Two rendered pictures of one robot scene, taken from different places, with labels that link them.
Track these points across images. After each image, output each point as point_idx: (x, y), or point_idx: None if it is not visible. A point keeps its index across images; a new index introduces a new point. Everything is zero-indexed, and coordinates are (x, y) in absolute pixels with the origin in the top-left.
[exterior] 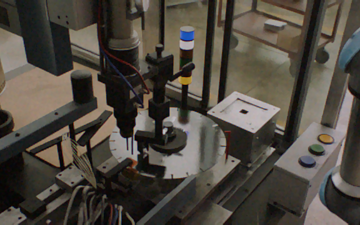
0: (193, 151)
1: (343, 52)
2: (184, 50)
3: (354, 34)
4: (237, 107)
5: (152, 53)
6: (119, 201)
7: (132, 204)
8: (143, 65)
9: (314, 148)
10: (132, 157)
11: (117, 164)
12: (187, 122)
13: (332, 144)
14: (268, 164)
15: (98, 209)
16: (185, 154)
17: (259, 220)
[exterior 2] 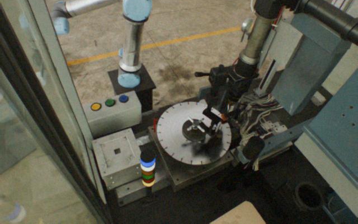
0: (185, 115)
1: (151, 5)
2: None
3: None
4: (118, 157)
5: (224, 72)
6: (229, 121)
7: None
8: (231, 70)
9: (112, 102)
10: (220, 125)
11: (232, 113)
12: (174, 138)
13: (97, 102)
14: None
15: (241, 114)
16: (191, 115)
17: (154, 115)
